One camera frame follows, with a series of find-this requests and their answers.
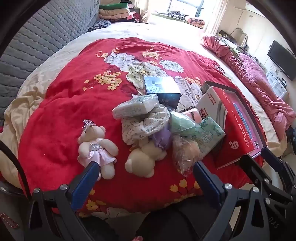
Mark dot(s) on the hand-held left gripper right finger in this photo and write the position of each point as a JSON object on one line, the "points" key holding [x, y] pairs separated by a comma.
{"points": [[208, 183]]}

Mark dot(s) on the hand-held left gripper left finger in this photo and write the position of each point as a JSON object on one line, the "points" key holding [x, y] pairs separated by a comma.
{"points": [[85, 183]]}

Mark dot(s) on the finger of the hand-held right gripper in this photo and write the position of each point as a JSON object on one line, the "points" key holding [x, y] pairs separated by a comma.
{"points": [[275, 160], [249, 166]]}

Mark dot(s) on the shallow cardboard box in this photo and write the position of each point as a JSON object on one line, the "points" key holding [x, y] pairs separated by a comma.
{"points": [[260, 129]]}

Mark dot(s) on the clear plastic bag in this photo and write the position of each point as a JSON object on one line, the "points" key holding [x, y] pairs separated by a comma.
{"points": [[187, 155]]}

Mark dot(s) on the teddy bear with pink dress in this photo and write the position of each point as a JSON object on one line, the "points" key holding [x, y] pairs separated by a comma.
{"points": [[97, 148]]}

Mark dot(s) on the green tissue pack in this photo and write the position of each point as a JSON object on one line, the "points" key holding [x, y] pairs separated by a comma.
{"points": [[210, 136]]}

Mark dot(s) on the pink towel pack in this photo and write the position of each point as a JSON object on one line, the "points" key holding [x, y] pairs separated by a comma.
{"points": [[193, 114]]}

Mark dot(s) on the dark bag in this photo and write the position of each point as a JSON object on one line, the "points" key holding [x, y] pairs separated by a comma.
{"points": [[291, 139]]}

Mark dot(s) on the pink book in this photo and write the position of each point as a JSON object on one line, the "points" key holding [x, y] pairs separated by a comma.
{"points": [[244, 118]]}

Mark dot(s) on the beige teddy bear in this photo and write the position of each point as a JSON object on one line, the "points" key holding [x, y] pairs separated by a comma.
{"points": [[141, 160]]}

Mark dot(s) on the mint green cloth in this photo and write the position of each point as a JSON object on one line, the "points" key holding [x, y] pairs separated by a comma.
{"points": [[182, 125]]}

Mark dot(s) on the purple cloth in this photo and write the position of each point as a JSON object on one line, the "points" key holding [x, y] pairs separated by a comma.
{"points": [[163, 136]]}

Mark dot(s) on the white drawer cabinet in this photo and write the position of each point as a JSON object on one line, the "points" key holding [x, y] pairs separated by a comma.
{"points": [[276, 84]]}

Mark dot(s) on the large red tissue pack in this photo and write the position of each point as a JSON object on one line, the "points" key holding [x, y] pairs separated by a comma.
{"points": [[208, 102]]}

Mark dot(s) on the floral print cloth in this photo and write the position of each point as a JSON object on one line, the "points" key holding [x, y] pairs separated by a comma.
{"points": [[143, 125]]}

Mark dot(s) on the grey garment with red sequins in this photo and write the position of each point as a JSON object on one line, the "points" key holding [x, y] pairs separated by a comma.
{"points": [[9, 215]]}

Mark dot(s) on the pink quilt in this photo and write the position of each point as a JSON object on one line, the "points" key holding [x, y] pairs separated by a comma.
{"points": [[254, 76]]}

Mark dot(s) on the white tissue pack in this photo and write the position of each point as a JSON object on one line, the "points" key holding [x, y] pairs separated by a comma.
{"points": [[131, 107]]}

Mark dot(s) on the red floral blanket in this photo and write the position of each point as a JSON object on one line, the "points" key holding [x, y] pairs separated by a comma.
{"points": [[69, 92]]}

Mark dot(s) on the black television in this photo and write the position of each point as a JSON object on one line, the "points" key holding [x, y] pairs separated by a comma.
{"points": [[282, 60]]}

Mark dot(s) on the dark glossy box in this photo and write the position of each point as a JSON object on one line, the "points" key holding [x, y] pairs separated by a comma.
{"points": [[161, 85]]}

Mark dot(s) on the cluttered dresser table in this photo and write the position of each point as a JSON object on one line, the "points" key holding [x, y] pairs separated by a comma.
{"points": [[231, 38]]}

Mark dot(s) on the cream curtain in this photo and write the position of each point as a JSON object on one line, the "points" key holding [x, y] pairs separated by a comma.
{"points": [[216, 16], [144, 9]]}

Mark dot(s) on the orange patterned blanket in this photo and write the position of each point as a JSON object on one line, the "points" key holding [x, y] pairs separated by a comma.
{"points": [[195, 22]]}

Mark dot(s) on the grey quilted headboard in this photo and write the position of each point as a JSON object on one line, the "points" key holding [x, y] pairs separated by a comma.
{"points": [[46, 30]]}

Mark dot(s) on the dark patterned pillow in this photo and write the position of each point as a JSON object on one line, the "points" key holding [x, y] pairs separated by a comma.
{"points": [[99, 25]]}

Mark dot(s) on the cream bed sheet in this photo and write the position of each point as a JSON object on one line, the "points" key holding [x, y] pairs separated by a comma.
{"points": [[161, 30]]}

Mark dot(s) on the dark clothes pile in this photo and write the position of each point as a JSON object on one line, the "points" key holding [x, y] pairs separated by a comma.
{"points": [[175, 12]]}

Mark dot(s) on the stack of folded clothes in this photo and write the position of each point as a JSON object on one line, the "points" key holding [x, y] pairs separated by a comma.
{"points": [[115, 12]]}

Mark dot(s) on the window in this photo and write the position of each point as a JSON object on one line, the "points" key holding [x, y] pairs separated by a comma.
{"points": [[185, 5]]}

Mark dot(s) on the curved metal frame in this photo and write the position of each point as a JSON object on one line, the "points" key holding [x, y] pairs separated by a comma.
{"points": [[239, 30]]}

